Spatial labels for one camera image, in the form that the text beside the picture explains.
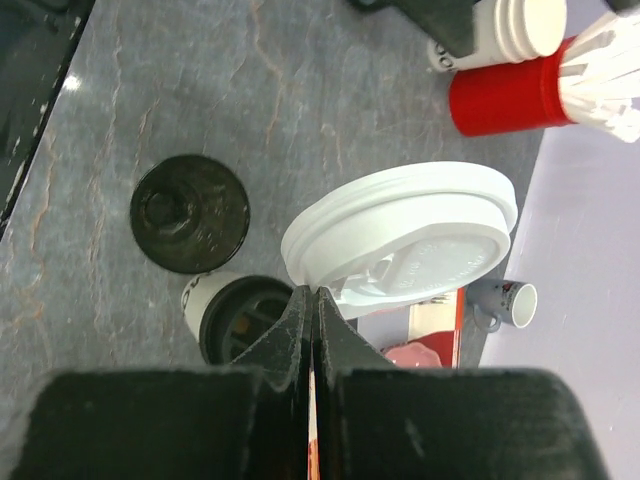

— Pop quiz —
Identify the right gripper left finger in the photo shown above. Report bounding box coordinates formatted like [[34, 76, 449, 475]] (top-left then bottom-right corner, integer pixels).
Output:
[[233, 287, 313, 479]]

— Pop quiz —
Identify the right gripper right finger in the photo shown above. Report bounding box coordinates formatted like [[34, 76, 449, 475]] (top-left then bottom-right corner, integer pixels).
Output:
[[313, 287, 400, 479]]

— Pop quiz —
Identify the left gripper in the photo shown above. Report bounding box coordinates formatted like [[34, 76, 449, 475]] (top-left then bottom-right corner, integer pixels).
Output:
[[349, 0, 477, 58]]

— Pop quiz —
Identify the black lid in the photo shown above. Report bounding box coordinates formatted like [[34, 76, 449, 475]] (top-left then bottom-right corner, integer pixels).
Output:
[[198, 276, 293, 365]]

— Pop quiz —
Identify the white lid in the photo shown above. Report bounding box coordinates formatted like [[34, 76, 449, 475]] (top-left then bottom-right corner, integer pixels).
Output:
[[281, 161, 518, 320]]

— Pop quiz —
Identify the black plastic cup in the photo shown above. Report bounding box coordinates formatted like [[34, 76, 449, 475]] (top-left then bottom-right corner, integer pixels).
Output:
[[129, 154, 251, 275]]

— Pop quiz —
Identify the white paper cup stack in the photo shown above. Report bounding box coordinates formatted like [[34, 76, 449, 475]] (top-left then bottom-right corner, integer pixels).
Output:
[[427, 0, 568, 72]]

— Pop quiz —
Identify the pink dotted plate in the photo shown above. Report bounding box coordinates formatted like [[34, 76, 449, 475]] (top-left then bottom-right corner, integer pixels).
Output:
[[383, 342, 443, 369]]

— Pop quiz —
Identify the red straw holder cup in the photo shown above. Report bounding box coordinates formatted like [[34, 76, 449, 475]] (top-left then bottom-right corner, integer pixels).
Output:
[[449, 37, 574, 137]]

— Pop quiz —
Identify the patchwork placemat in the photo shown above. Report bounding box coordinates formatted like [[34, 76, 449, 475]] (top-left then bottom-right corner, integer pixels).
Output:
[[408, 289, 465, 368]]

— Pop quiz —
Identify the white wrapped straws bundle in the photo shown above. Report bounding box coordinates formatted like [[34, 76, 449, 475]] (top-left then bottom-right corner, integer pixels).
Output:
[[558, 7, 639, 143]]

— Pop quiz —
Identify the small grey patterned mug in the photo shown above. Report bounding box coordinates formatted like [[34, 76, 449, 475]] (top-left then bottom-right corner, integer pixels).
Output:
[[466, 278, 538, 333]]

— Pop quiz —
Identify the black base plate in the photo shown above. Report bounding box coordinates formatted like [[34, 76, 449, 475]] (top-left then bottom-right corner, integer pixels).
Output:
[[1, 1, 94, 230]]

